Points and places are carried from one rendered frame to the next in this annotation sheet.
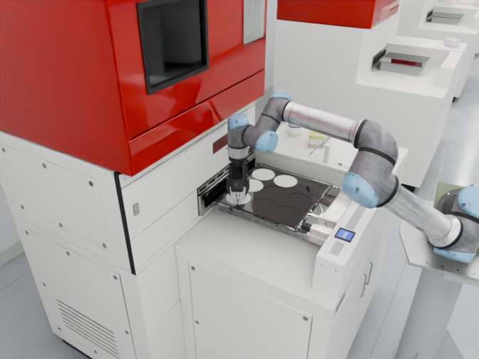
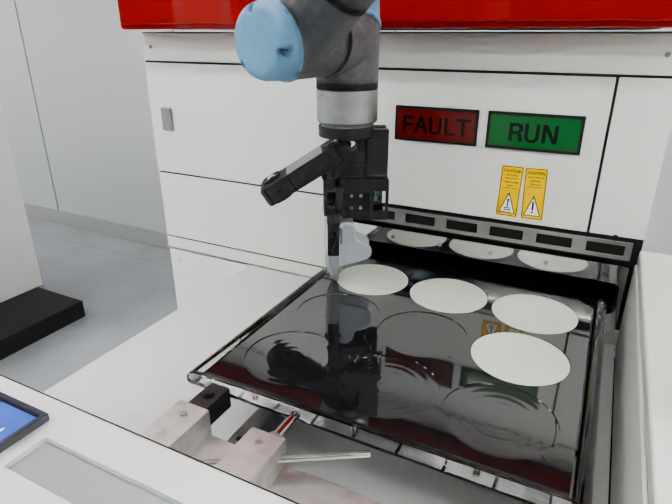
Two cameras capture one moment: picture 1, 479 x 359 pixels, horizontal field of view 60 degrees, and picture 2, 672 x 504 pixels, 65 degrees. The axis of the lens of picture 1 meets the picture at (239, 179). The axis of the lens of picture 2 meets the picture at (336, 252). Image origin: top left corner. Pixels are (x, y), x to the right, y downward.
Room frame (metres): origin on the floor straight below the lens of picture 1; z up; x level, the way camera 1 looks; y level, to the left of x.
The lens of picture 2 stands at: (1.31, -0.66, 1.22)
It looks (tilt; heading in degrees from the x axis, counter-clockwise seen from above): 22 degrees down; 86
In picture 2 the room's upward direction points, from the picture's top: straight up
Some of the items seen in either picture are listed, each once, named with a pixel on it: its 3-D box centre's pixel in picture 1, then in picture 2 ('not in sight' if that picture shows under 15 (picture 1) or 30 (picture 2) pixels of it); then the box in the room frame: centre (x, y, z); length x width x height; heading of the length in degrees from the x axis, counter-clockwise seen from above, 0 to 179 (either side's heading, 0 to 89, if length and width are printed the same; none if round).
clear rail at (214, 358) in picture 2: (253, 215); (286, 302); (1.29, -0.05, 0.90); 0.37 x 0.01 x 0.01; 59
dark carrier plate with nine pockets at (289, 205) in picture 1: (274, 192); (421, 334); (1.45, -0.14, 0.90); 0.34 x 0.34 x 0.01; 59
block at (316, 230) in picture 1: (321, 231); (164, 443); (1.19, -0.30, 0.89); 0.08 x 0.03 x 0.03; 59
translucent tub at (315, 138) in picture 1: (316, 138); not in sight; (1.76, -0.36, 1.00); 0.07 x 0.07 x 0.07; 79
